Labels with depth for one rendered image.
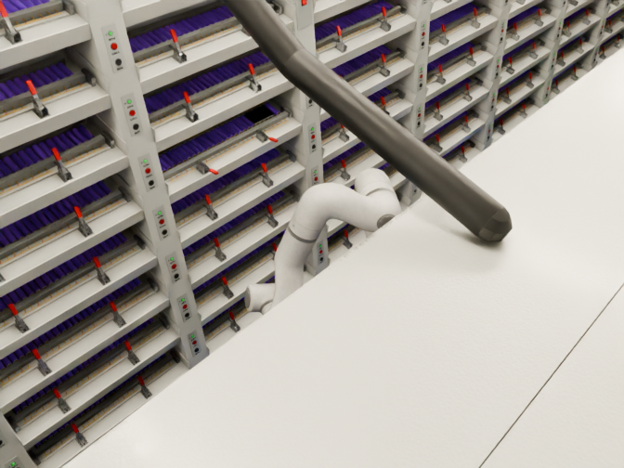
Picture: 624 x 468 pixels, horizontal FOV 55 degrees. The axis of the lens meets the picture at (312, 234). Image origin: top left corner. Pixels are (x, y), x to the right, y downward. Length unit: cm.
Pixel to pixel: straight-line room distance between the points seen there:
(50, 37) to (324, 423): 144
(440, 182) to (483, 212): 3
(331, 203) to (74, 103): 72
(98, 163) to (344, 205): 71
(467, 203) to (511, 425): 14
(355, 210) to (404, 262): 118
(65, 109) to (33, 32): 20
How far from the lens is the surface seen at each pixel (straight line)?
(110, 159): 181
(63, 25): 167
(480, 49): 337
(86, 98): 173
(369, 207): 152
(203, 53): 190
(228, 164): 206
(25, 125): 167
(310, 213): 157
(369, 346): 32
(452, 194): 38
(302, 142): 230
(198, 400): 31
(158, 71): 182
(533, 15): 383
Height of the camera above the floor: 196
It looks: 38 degrees down
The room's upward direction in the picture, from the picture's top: 5 degrees counter-clockwise
